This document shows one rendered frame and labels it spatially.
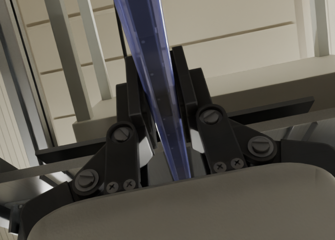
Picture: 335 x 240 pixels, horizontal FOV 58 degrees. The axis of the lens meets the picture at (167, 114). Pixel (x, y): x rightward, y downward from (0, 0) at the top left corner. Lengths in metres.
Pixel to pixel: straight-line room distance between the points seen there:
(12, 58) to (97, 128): 0.22
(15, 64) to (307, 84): 0.54
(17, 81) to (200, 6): 2.39
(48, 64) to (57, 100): 0.35
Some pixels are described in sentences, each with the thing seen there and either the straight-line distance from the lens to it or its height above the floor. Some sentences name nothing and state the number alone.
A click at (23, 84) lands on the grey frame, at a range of 0.53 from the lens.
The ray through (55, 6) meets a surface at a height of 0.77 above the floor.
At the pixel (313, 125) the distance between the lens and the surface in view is 0.29.
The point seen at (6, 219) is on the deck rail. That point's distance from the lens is 0.38.
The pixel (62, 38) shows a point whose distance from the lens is 0.65.
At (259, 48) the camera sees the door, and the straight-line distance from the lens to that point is 2.86.
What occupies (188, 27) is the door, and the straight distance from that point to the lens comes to 2.80.
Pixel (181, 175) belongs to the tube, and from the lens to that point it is 0.23.
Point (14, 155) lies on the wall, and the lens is 3.62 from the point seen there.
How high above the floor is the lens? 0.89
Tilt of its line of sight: 12 degrees up
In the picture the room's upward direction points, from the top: 168 degrees clockwise
